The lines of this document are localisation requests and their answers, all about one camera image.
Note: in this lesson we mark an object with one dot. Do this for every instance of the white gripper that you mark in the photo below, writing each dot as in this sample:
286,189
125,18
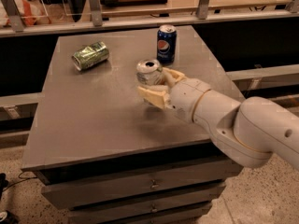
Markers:
186,97

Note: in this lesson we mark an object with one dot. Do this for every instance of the white 7up can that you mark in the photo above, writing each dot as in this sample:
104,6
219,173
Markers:
150,72

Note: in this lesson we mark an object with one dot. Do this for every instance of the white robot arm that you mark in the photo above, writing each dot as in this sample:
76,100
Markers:
248,132

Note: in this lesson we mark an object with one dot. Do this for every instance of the blue pepsi can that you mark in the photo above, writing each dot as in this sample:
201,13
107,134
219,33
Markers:
166,43

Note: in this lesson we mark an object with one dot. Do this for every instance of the crushed green can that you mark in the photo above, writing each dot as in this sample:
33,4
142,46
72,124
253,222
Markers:
90,55

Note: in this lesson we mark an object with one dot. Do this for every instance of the can on floor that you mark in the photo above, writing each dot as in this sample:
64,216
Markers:
7,217

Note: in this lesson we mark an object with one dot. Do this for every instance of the grey drawer cabinet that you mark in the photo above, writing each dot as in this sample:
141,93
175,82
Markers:
93,122

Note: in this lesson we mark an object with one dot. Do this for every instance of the metal railing shelf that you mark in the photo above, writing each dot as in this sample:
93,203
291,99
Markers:
95,17

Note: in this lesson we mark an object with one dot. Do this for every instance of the bottom grey drawer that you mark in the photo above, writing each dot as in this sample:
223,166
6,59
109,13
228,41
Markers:
169,215

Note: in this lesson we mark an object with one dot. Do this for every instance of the grey drawer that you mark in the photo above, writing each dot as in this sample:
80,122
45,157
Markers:
169,215
139,181
148,203

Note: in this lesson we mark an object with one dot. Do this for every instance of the middle grey drawer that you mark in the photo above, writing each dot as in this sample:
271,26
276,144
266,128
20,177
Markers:
148,203

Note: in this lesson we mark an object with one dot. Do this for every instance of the orange white bag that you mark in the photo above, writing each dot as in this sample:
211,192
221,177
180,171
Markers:
30,14

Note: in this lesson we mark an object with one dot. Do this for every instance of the top grey drawer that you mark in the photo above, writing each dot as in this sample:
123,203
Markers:
139,181

